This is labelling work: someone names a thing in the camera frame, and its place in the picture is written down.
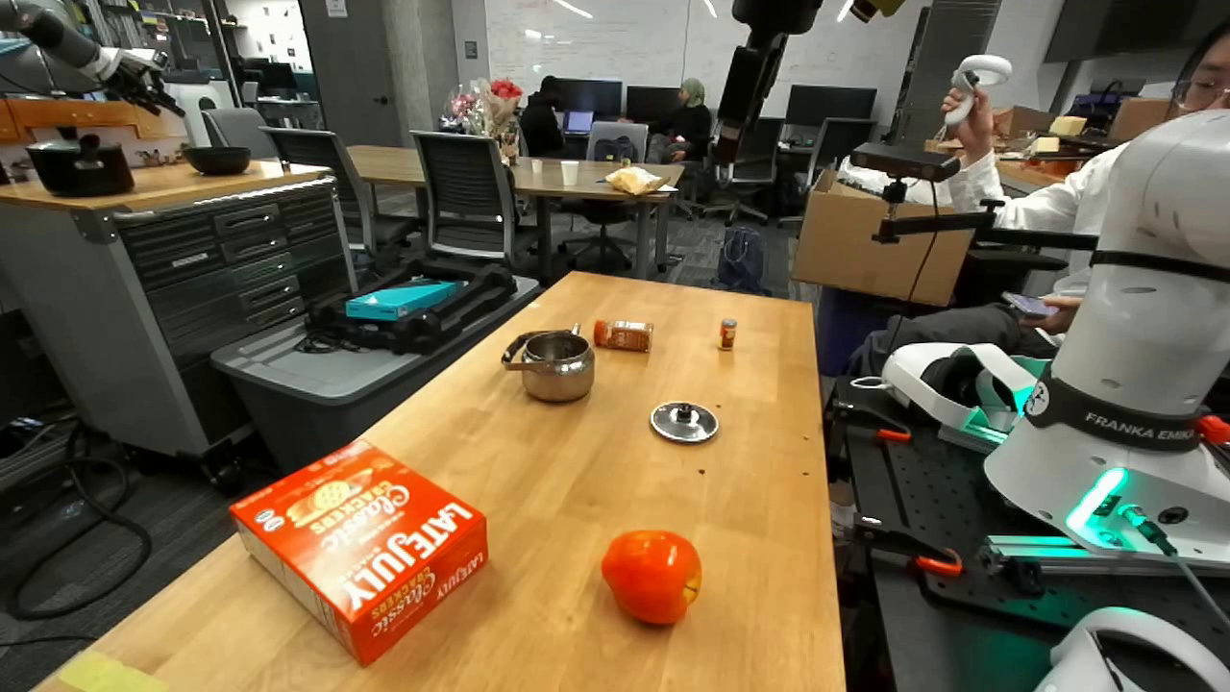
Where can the aluminium rail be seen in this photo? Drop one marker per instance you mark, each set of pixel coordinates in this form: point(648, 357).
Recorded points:
point(1019, 550)

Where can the grey tool cabinet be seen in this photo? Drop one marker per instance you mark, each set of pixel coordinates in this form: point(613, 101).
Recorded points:
point(144, 288)

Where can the black folded frame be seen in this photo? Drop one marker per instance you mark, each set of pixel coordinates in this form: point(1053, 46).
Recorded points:
point(452, 308)

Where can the office chair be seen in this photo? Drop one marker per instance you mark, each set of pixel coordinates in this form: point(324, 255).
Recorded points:
point(317, 168)
point(836, 144)
point(235, 130)
point(466, 187)
point(615, 144)

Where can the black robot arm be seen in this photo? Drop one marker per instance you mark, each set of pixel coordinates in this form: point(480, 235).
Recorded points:
point(67, 43)

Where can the white paper cup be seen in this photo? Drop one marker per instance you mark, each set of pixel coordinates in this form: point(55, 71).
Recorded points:
point(570, 172)

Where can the black pot with lid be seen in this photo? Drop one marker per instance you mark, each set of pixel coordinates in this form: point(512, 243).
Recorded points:
point(82, 168)

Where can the laptop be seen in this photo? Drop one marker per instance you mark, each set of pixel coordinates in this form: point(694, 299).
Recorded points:
point(578, 121)

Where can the white headset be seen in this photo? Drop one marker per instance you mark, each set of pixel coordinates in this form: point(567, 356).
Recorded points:
point(922, 370)

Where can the large cardboard box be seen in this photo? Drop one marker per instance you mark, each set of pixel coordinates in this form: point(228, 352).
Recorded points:
point(879, 245)

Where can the yellow crumpled bag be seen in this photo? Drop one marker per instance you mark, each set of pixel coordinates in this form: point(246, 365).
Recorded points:
point(634, 180)

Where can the whiteboard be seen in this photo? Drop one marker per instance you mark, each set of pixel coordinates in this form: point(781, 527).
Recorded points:
point(615, 43)

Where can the hand controller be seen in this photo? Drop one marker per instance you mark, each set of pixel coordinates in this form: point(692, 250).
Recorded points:
point(1076, 663)
point(969, 91)

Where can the black bowl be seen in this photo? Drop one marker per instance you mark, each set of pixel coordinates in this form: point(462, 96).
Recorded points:
point(217, 160)

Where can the small spice jar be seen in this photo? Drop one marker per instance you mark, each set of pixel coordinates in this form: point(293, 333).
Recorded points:
point(727, 335)

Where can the silver metal teapot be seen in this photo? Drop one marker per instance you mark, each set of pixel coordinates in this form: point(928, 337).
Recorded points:
point(557, 370)

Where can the monitor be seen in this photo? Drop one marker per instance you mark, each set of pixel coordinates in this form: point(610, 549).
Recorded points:
point(591, 96)
point(651, 104)
point(831, 104)

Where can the small cardboard box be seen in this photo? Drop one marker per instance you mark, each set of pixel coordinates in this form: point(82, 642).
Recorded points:
point(1142, 120)
point(1023, 120)

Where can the blue bag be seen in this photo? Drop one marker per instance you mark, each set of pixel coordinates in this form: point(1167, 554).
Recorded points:
point(742, 261)

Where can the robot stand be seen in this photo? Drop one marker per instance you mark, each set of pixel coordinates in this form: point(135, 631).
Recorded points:
point(922, 500)

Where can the smartphone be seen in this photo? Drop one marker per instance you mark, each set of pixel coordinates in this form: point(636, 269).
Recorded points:
point(1028, 305)

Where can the orange spice bottle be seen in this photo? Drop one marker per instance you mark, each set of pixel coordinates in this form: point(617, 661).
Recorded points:
point(625, 335)

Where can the teal box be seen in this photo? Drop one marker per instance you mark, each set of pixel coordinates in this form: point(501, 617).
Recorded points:
point(399, 300)

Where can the grey door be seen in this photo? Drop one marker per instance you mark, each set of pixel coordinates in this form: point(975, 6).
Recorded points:
point(346, 67)

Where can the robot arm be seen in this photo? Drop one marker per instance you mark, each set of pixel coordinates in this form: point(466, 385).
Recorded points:
point(1143, 288)

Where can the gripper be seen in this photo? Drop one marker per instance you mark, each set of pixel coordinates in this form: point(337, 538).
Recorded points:
point(769, 14)

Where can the wooden meeting table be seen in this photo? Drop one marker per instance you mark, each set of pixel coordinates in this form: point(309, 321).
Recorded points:
point(423, 165)

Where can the grey cart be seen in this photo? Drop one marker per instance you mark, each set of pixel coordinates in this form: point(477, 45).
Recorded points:
point(317, 394)

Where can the yellow sticky note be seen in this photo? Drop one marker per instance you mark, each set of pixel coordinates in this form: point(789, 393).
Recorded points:
point(106, 676)

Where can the orange cracker box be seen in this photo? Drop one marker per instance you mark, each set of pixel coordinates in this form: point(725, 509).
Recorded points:
point(365, 548)

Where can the flower bouquet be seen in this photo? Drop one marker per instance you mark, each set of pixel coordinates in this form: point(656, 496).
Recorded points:
point(495, 106)

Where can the silver teapot lid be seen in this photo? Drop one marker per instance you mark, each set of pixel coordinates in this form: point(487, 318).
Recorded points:
point(684, 425)

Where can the camera on mount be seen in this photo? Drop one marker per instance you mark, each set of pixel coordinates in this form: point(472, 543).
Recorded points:
point(903, 161)

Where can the person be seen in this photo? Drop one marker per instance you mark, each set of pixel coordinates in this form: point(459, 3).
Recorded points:
point(690, 120)
point(1047, 202)
point(541, 125)

